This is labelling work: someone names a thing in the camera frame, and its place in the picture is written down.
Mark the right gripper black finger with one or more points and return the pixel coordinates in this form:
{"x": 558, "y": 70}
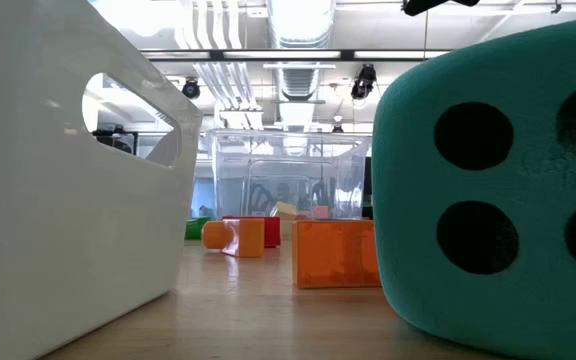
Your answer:
{"x": 433, "y": 6}

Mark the large orange plastic block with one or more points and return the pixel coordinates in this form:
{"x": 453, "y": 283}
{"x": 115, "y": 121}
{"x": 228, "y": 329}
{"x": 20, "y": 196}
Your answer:
{"x": 333, "y": 255}

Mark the small orange-red block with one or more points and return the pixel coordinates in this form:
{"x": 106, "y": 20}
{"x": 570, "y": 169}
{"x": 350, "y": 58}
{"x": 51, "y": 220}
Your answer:
{"x": 321, "y": 212}

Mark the black background equipment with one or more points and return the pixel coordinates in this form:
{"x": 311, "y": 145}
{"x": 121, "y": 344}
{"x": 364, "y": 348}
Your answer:
{"x": 118, "y": 142}

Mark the black frame-mounted camera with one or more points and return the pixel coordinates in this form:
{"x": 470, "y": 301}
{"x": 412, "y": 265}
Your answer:
{"x": 365, "y": 80}

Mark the black round spotlight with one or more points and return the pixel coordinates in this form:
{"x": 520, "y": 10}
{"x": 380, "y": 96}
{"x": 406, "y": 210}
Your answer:
{"x": 191, "y": 90}

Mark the large red plastic block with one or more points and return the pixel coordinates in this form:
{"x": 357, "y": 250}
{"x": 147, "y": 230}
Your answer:
{"x": 273, "y": 232}

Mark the black frame crossbar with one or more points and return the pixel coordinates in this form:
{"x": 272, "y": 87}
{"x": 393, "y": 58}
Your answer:
{"x": 216, "y": 55}

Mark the green plastic block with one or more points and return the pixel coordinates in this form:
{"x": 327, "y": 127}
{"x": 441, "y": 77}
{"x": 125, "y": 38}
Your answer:
{"x": 199, "y": 229}

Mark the yellow-orange block with stud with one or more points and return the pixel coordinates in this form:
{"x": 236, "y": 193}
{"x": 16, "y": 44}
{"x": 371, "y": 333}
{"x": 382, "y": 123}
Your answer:
{"x": 250, "y": 237}

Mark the teal foam die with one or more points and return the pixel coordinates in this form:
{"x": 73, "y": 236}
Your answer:
{"x": 533, "y": 190}

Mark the pale yellow plastic block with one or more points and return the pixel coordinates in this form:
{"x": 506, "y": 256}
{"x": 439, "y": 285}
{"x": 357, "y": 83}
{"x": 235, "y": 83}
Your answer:
{"x": 284, "y": 211}

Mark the clear plastic bin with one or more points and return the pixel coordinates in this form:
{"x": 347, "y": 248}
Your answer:
{"x": 228, "y": 190}

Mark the black background cabinet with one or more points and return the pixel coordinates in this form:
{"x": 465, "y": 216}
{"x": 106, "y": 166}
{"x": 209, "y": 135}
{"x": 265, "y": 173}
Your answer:
{"x": 367, "y": 190}

